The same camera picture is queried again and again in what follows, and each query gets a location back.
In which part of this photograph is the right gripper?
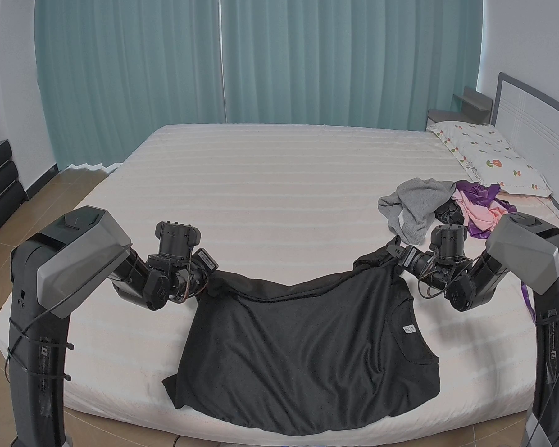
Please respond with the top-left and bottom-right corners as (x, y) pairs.
(393, 245), (432, 278)

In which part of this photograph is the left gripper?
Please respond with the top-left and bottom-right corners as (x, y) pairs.
(186, 248), (220, 293)

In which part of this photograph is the black T-shirt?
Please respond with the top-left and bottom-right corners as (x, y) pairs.
(162, 236), (442, 436)

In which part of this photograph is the pile of clothes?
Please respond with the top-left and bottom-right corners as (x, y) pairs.
(434, 180), (537, 326)

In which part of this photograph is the bed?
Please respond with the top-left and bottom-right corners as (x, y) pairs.
(0, 72), (559, 436)

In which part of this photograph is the grey garment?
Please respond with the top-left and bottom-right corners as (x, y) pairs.
(378, 178), (457, 246)

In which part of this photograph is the white printed pillow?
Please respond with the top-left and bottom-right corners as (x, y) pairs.
(426, 120), (552, 198)

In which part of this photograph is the grey bedside table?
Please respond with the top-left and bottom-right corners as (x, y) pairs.
(428, 87), (493, 131)

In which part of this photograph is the blue-green curtain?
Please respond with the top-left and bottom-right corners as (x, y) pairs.
(35, 0), (224, 171)
(219, 0), (483, 131)

